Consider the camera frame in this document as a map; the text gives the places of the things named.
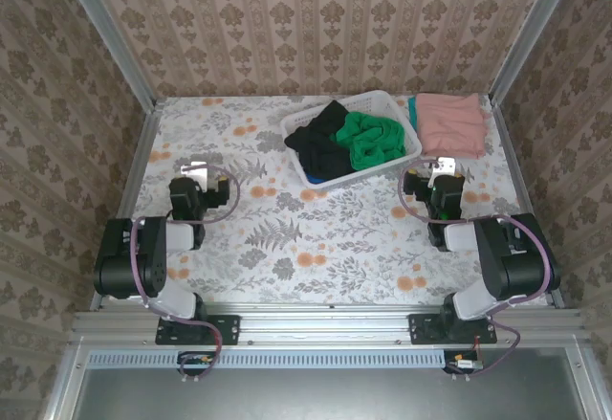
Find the pink folded t-shirt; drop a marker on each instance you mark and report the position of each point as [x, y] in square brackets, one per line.
[449, 123]

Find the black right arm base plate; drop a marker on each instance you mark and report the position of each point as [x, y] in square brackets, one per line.
[421, 329]

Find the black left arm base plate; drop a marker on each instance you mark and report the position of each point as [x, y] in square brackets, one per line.
[225, 329]

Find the green t-shirt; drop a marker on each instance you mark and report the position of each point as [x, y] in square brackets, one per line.
[373, 142]

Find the white floral tablecloth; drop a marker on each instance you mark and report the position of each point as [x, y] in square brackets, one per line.
[334, 228]

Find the aluminium table side rail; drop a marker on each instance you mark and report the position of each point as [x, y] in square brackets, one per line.
[129, 195]
[521, 190]

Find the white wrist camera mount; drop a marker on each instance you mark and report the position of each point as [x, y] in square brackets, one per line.
[447, 165]
[193, 171]

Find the black t-shirt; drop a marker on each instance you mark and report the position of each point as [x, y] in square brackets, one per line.
[320, 152]

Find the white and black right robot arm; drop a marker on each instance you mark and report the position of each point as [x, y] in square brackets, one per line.
[511, 267]

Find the grey metal sheet panel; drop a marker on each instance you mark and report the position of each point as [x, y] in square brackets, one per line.
[311, 396]

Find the aluminium front frame rail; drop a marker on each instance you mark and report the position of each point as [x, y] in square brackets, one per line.
[325, 324]

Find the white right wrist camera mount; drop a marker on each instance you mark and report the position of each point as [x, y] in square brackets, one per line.
[447, 165]

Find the aluminium corner post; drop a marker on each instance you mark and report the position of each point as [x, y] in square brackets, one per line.
[109, 32]
[531, 32]

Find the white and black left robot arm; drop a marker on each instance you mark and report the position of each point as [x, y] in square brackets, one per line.
[153, 257]

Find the white plastic lattice basket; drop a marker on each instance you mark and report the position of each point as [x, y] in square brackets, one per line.
[378, 101]

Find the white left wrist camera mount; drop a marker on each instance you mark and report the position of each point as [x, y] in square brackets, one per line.
[193, 171]

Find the teal folded t-shirt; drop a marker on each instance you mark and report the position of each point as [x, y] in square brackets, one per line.
[411, 111]

